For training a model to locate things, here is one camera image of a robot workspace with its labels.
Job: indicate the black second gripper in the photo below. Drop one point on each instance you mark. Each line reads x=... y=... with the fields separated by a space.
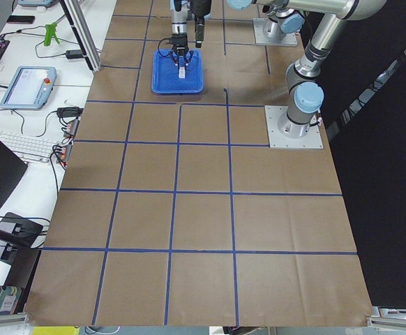
x=179 y=40

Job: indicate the white block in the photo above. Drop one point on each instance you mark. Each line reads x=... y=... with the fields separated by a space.
x=182 y=72

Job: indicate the blue plastic tray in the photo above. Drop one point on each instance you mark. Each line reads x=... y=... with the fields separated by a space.
x=169 y=78

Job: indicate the black power adapter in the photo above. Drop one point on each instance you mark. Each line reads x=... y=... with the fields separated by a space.
x=73 y=54

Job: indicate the blue teach pendant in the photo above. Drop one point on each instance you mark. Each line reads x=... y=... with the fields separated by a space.
x=30 y=88

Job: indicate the brown paper table cover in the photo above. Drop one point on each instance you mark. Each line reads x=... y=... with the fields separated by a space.
x=174 y=210

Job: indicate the black phone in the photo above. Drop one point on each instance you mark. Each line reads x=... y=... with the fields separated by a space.
x=21 y=19

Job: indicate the white keyboard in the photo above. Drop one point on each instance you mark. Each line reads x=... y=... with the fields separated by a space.
x=29 y=149

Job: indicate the black dock hub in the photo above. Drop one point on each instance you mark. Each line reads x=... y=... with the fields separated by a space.
x=24 y=229

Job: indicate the aluminium frame post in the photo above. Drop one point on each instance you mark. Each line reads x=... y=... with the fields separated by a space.
x=79 y=26

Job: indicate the green handled reacher grabber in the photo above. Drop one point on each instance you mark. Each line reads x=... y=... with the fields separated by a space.
x=50 y=34

